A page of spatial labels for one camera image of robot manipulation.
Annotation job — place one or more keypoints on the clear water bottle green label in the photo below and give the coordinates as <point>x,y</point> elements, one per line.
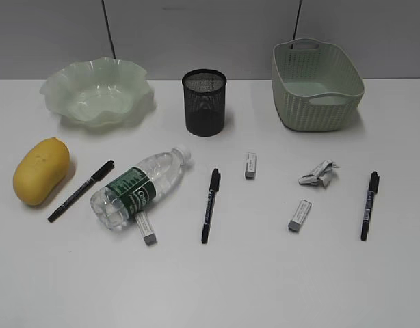
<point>147,182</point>

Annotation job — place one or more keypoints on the yellow mango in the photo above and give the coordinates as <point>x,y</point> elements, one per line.
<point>40,171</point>

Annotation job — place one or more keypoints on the grey white eraser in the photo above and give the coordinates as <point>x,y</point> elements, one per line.
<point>299,216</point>
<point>251,166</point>
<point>146,228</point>

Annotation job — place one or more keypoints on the black mesh pen holder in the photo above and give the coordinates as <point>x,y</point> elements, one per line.
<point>204,101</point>

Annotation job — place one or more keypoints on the pale green wavy plate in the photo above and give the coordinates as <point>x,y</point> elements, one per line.
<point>98,93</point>

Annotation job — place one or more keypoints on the grey white eraser left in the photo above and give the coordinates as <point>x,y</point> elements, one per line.
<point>146,228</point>

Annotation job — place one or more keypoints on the waste paper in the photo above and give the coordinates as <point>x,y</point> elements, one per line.
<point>321,175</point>

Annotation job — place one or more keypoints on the grey white eraser right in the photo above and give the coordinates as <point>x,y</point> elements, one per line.
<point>299,216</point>

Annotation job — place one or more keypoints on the grey white eraser top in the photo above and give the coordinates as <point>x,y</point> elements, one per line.
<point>251,166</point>

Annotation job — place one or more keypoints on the pale green woven basket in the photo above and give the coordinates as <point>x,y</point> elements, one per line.
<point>315,86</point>

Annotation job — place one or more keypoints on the black marker pen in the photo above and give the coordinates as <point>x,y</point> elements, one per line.
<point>371,192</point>
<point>94,178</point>
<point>213,189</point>

